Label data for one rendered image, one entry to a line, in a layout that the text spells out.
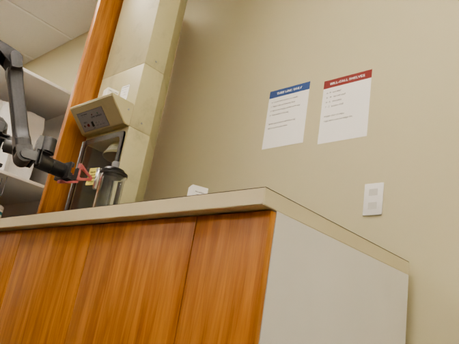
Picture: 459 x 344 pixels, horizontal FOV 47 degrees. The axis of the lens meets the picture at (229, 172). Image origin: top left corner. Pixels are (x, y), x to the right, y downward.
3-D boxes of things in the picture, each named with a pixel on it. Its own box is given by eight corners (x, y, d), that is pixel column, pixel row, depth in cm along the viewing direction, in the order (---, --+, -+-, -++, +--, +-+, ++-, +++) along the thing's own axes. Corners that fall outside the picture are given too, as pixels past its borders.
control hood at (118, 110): (86, 137, 241) (91, 117, 244) (129, 125, 219) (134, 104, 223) (63, 127, 233) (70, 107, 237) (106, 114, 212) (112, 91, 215)
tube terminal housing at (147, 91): (107, 253, 242) (143, 102, 267) (152, 252, 221) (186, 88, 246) (59, 239, 226) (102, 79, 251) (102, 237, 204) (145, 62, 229)
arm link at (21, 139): (1, 63, 205) (7, 49, 197) (16, 65, 208) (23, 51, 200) (11, 169, 194) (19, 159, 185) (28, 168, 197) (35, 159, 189)
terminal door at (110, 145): (62, 227, 227) (85, 141, 240) (103, 224, 206) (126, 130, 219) (61, 226, 226) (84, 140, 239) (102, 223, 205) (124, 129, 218)
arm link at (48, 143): (14, 164, 194) (19, 155, 187) (21, 136, 199) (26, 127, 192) (46, 173, 200) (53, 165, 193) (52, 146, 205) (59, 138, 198)
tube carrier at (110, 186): (111, 233, 201) (123, 179, 208) (118, 228, 191) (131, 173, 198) (82, 226, 197) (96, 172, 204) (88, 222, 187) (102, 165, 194)
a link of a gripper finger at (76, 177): (87, 172, 209) (66, 162, 202) (97, 170, 204) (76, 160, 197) (82, 188, 206) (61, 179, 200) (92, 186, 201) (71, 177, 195)
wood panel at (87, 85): (123, 261, 258) (177, 17, 303) (126, 261, 256) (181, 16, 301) (31, 233, 225) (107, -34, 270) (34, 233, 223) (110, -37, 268)
